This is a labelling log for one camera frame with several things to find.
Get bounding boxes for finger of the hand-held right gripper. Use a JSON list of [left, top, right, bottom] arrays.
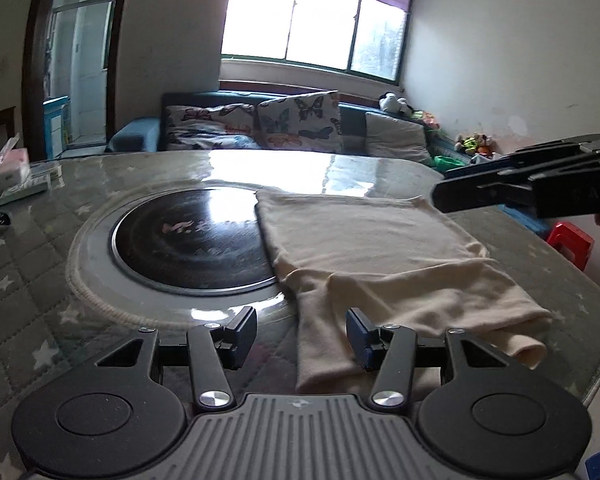
[[431, 162, 536, 214], [442, 133, 600, 181]]

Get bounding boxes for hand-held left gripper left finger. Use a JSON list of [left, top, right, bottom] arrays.
[[95, 306, 258, 411]]

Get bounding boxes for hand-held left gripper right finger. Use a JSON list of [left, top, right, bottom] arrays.
[[346, 308, 510, 411]]

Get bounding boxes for cream sweatshirt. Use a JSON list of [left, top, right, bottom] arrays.
[[255, 187, 553, 396]]

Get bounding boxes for brown green plush toys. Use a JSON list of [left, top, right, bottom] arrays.
[[454, 132, 493, 157]]

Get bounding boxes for red plastic stool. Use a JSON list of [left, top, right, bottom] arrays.
[[546, 222, 595, 271]]

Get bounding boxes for pink green plush toy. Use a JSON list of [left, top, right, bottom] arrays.
[[412, 109, 441, 131]]

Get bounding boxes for grey pillow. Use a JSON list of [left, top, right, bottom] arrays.
[[365, 111, 433, 166]]

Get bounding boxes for round black induction cooktop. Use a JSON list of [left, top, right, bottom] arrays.
[[111, 187, 281, 293]]

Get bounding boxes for panda plush toy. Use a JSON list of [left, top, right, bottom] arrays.
[[378, 91, 411, 115]]

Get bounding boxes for upright butterfly print pillow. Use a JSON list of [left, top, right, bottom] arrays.
[[257, 90, 343, 153]]

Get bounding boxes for green framed window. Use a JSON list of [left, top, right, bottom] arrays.
[[221, 0, 416, 83]]

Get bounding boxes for flat butterfly print pillow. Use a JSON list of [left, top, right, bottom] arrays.
[[166, 103, 261, 151]]

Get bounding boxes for blue corner sofa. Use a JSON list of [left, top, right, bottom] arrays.
[[105, 91, 551, 241]]

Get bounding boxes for green white small box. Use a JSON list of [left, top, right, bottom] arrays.
[[30, 167, 63, 188]]

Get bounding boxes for white remote control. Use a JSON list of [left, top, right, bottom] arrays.
[[0, 182, 48, 208]]

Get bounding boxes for small blue cabinet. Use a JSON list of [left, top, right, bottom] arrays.
[[42, 95, 72, 158]]

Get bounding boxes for white pink tissue box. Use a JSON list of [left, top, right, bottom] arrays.
[[0, 132, 31, 196]]

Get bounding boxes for dark wooden door frame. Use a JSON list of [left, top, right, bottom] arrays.
[[22, 0, 133, 161]]

